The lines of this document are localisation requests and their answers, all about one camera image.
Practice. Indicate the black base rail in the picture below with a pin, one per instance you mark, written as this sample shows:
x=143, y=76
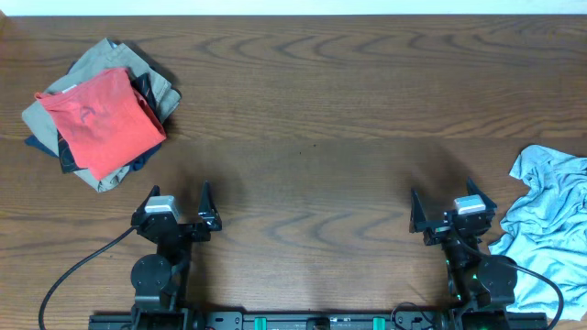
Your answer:
x=399, y=319

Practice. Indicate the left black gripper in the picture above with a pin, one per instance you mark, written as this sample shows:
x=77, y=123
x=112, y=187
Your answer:
x=208, y=214

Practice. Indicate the light blue t-shirt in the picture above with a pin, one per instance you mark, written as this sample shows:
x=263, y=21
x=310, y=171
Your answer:
x=545, y=230

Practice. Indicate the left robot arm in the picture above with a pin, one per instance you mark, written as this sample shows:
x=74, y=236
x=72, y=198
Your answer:
x=160, y=279

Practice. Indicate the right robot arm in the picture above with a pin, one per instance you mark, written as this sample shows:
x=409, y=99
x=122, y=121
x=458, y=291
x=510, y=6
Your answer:
x=478, y=282

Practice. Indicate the dark navy folded garment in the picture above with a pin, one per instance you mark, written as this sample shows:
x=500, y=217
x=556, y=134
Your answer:
x=141, y=85

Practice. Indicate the red folded t-shirt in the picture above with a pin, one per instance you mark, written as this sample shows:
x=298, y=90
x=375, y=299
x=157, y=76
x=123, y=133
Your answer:
x=105, y=121

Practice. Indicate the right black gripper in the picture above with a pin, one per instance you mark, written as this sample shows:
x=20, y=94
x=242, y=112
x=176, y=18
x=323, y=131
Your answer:
x=436, y=230

